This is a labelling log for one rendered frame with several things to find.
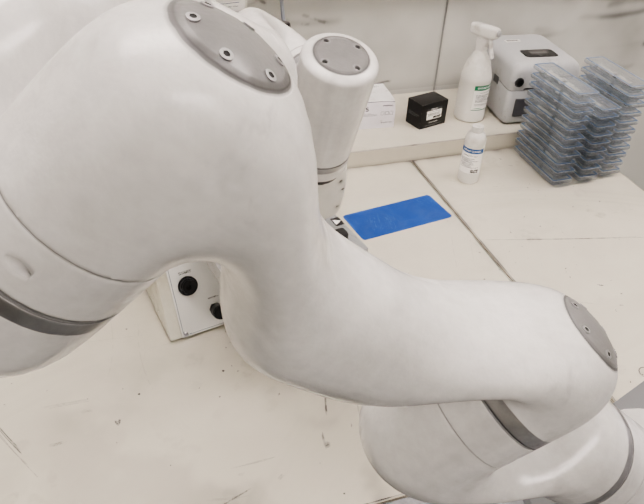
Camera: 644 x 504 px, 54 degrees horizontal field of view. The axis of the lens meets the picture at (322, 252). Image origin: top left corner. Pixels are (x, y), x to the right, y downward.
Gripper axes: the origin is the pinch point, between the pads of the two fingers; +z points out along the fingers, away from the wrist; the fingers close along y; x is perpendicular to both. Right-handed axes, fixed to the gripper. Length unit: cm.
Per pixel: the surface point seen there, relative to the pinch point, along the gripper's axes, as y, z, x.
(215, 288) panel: -7.4, 23.2, 7.1
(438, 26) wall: 83, 29, 68
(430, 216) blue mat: 47, 33, 13
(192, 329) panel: -12.9, 27.3, 3.0
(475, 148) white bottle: 63, 26, 24
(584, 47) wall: 134, 35, 55
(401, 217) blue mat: 41, 34, 16
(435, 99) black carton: 69, 33, 46
